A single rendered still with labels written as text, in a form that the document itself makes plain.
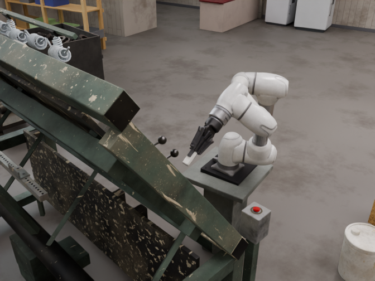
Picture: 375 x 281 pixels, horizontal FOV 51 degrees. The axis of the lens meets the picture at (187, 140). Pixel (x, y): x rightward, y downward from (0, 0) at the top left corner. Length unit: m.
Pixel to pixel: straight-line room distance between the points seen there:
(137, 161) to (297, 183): 3.03
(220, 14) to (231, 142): 7.24
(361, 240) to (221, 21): 7.42
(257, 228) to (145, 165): 1.05
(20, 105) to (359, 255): 2.38
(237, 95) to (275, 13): 8.96
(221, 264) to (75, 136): 1.05
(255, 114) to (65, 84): 0.83
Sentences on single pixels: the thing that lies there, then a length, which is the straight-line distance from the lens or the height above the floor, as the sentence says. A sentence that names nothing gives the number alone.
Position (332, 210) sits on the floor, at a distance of 3.90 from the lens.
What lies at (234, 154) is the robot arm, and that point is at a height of 0.94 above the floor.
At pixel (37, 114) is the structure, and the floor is 1.64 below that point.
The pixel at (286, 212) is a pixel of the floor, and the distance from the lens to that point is 3.75.
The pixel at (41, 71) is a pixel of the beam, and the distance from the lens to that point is 1.46.
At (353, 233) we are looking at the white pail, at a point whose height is 0.37.
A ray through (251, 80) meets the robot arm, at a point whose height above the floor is 1.55.
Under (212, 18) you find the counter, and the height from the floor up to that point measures 0.31.
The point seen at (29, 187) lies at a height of 1.02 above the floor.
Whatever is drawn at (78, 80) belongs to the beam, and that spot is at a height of 1.89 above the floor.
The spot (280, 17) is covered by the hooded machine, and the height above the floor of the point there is 0.21.
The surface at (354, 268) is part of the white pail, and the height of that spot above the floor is 0.17.
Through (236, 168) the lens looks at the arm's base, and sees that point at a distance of 2.79.
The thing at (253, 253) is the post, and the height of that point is 0.64.
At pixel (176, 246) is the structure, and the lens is 1.87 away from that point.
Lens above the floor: 2.33
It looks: 29 degrees down
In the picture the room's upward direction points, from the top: straight up
